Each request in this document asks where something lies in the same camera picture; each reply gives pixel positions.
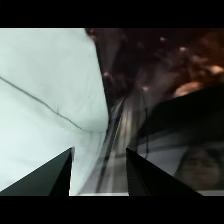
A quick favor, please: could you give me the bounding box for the pale green garment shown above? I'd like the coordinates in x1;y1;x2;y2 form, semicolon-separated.
0;28;110;197

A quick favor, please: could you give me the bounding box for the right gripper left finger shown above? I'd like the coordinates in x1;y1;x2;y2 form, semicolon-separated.
0;146;75;197

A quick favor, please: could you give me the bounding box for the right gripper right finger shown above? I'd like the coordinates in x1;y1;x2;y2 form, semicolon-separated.
125;147;202;197

